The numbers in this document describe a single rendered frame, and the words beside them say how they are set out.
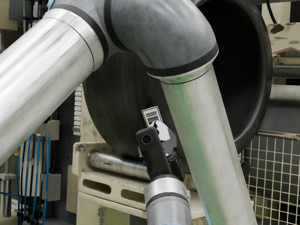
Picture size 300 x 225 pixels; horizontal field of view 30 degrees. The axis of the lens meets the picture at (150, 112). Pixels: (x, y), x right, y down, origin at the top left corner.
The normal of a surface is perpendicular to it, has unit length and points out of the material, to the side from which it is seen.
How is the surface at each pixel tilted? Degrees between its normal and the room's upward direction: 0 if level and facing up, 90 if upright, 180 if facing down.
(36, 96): 86
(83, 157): 90
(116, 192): 90
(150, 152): 95
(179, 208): 40
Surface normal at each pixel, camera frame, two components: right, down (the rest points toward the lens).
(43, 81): 0.68, -0.11
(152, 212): -0.73, -0.50
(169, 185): 0.12, -0.78
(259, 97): -0.66, -0.33
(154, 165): -0.11, 0.14
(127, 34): -0.53, 0.52
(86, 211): -0.72, 0.00
